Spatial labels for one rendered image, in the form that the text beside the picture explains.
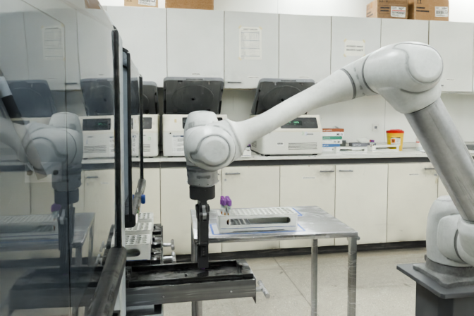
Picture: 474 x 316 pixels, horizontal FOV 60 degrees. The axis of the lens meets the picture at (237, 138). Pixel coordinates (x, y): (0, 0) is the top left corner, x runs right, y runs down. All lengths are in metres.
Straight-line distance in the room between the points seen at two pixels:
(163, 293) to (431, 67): 0.88
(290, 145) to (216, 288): 2.56
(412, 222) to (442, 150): 3.02
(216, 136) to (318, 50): 3.15
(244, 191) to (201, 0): 1.75
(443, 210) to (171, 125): 2.42
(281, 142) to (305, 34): 1.08
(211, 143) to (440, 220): 0.87
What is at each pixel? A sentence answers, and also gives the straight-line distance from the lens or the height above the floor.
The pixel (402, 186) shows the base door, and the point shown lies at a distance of 4.09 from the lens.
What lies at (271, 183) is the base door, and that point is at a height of 0.67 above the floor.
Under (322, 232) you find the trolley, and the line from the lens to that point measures 1.56.
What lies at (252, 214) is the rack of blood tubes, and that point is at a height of 0.88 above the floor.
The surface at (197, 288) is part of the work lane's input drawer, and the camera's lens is 1.15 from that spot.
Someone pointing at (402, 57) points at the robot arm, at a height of 1.39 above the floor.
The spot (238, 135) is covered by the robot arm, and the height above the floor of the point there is 1.20.
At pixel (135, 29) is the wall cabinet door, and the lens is 3.78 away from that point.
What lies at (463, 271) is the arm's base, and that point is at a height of 0.74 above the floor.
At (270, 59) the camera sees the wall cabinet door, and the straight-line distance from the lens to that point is 3.86.
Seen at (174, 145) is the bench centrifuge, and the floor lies 1.00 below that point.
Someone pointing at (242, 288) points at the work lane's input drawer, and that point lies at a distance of 1.16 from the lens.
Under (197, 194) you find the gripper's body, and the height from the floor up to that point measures 1.03.
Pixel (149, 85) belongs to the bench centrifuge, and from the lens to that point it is 3.55.
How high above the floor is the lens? 1.24
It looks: 3 degrees down
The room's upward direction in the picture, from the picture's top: straight up
